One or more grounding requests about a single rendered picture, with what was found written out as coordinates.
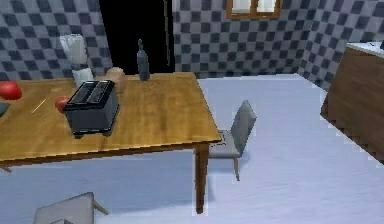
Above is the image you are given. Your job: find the dark grey plate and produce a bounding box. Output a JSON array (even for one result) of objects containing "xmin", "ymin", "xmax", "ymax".
[{"xmin": 0, "ymin": 102, "xmax": 11, "ymax": 118}]

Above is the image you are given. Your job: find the grey dining chair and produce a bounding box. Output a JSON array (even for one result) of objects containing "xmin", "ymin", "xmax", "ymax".
[
  {"xmin": 32, "ymin": 191, "xmax": 110, "ymax": 224},
  {"xmin": 208, "ymin": 99, "xmax": 258, "ymax": 182}
]

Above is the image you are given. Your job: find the tan round bread loaf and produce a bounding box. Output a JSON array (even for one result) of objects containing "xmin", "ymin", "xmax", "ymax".
[{"xmin": 105, "ymin": 67, "xmax": 128, "ymax": 95}]

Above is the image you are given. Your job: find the wooden dining table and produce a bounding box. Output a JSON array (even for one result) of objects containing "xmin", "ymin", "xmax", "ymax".
[{"xmin": 0, "ymin": 71, "xmax": 222, "ymax": 215}]

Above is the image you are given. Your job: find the brown wooden counter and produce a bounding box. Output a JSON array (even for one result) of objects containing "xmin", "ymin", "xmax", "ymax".
[{"xmin": 320, "ymin": 41, "xmax": 384, "ymax": 164}]

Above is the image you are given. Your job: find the wooden framed window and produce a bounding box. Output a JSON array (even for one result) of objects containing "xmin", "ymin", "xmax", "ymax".
[{"xmin": 226, "ymin": 0, "xmax": 283, "ymax": 20}]

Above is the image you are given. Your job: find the black toaster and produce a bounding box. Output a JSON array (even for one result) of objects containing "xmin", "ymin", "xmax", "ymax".
[{"xmin": 62, "ymin": 79, "xmax": 121, "ymax": 139}]

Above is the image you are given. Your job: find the thin pale knife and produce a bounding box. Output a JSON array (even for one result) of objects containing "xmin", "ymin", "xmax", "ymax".
[{"xmin": 31, "ymin": 98, "xmax": 48, "ymax": 115}]

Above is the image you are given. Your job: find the grey glass bottle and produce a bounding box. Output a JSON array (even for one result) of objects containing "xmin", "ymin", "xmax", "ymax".
[{"xmin": 136, "ymin": 38, "xmax": 151, "ymax": 82}]

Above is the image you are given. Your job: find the red apple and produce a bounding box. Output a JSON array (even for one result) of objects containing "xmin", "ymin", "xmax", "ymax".
[{"xmin": 54, "ymin": 96, "xmax": 70, "ymax": 115}]

